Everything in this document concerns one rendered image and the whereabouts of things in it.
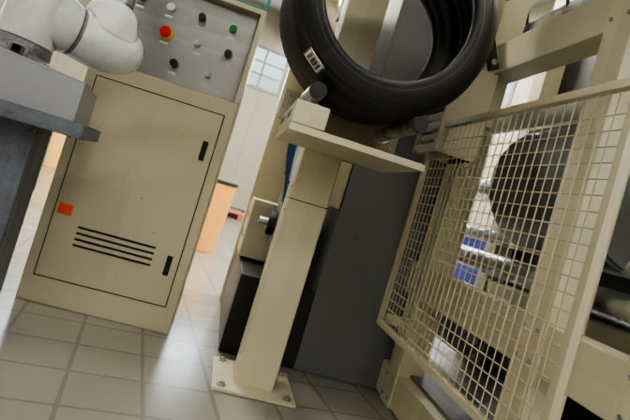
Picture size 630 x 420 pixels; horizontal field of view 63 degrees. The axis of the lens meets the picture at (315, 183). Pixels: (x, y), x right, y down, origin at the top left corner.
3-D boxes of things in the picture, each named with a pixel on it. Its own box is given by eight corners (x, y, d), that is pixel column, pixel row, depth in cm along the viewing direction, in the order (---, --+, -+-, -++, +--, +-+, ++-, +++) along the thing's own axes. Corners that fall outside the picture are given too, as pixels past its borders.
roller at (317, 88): (298, 118, 162) (289, 107, 162) (308, 109, 163) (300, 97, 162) (317, 102, 128) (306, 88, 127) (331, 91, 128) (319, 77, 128)
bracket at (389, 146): (276, 117, 163) (285, 88, 164) (391, 155, 170) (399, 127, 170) (277, 116, 160) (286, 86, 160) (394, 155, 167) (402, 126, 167)
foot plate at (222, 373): (213, 358, 181) (215, 352, 181) (285, 375, 185) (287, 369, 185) (210, 389, 154) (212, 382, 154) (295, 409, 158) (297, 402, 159)
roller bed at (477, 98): (412, 152, 184) (434, 73, 185) (448, 164, 187) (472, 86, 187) (433, 149, 165) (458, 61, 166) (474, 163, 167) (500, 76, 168)
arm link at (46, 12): (-14, 27, 147) (17, -42, 148) (50, 57, 160) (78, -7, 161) (1, 27, 136) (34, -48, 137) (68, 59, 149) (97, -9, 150)
